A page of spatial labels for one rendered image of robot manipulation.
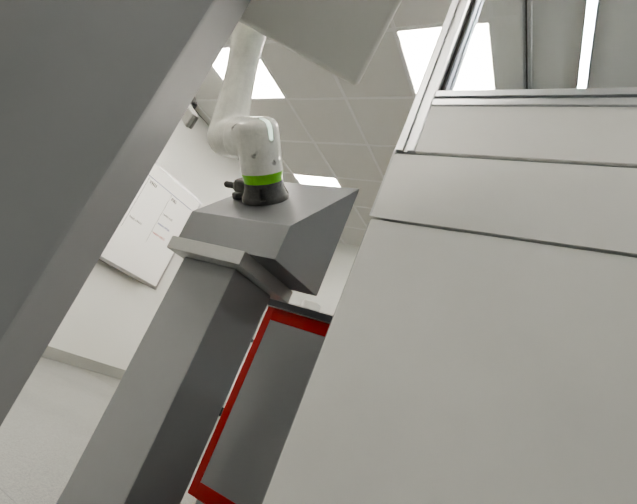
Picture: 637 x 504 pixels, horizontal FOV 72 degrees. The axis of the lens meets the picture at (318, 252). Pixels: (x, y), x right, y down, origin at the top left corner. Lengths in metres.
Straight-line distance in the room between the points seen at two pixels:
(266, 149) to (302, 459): 0.89
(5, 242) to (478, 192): 0.63
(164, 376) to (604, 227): 0.99
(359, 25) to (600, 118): 0.40
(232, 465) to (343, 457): 0.90
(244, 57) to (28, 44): 1.09
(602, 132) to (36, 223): 0.75
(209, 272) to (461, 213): 0.74
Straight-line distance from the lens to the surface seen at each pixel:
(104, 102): 0.43
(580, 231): 0.72
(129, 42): 0.46
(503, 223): 0.73
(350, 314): 0.71
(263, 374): 1.53
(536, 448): 0.63
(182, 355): 1.20
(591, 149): 0.80
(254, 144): 1.31
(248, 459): 1.51
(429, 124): 0.87
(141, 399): 1.25
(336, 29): 0.73
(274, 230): 1.16
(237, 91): 1.48
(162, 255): 4.93
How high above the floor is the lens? 0.47
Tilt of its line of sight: 18 degrees up
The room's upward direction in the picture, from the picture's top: 22 degrees clockwise
